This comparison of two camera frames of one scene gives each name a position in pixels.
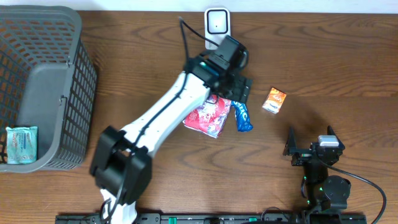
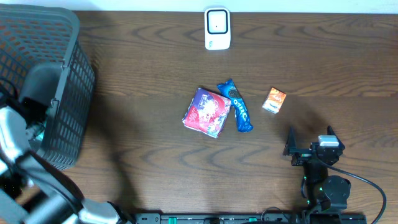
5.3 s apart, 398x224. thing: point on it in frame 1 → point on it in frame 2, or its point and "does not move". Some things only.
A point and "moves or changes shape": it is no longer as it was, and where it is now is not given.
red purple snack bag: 209,119 does not move
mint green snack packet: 22,144 moves or changes shape
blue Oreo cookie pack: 244,124 does not move
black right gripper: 301,158 does not move
